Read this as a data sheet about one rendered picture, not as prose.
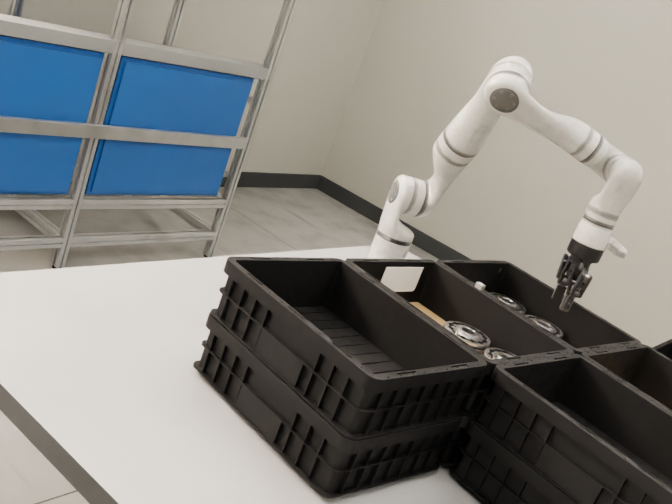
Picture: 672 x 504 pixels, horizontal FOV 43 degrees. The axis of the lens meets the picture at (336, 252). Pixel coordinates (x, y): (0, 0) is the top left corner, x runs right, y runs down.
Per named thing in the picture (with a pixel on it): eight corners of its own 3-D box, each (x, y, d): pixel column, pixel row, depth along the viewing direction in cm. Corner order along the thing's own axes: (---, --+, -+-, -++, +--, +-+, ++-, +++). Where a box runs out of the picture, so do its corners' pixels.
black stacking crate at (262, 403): (186, 367, 156) (205, 310, 152) (304, 356, 177) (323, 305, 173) (323, 507, 131) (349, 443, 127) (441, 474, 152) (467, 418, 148)
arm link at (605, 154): (635, 162, 187) (588, 126, 185) (650, 172, 179) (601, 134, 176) (614, 187, 189) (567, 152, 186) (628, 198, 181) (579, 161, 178)
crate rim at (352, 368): (219, 268, 149) (223, 255, 149) (337, 268, 171) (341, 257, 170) (369, 394, 124) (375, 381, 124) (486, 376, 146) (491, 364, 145)
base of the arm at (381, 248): (345, 291, 216) (369, 230, 210) (366, 288, 223) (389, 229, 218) (373, 308, 211) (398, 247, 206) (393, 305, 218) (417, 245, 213)
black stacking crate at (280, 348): (204, 316, 152) (223, 259, 149) (321, 310, 174) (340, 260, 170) (347, 448, 127) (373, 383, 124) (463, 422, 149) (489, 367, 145)
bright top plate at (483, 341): (435, 326, 174) (436, 323, 174) (459, 320, 183) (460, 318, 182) (475, 351, 169) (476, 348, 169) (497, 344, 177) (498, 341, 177)
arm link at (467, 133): (507, 43, 176) (446, 121, 195) (498, 69, 170) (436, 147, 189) (544, 66, 177) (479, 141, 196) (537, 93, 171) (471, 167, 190)
